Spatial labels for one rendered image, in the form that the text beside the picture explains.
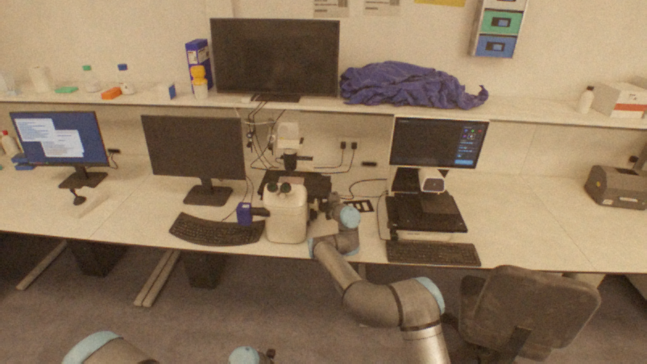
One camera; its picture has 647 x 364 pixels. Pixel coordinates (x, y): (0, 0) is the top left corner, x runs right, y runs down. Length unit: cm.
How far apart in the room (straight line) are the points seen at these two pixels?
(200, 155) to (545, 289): 166
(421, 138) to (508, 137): 89
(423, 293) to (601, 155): 204
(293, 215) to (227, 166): 49
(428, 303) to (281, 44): 146
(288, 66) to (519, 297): 156
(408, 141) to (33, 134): 213
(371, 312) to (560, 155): 197
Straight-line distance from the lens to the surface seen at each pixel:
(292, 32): 188
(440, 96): 192
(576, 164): 274
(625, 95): 247
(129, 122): 260
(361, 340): 222
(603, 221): 241
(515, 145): 244
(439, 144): 166
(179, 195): 211
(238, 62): 197
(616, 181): 255
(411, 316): 98
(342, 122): 212
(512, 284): 147
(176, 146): 186
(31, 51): 306
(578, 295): 153
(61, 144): 240
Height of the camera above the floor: 189
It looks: 30 degrees down
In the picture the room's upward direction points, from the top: 1 degrees clockwise
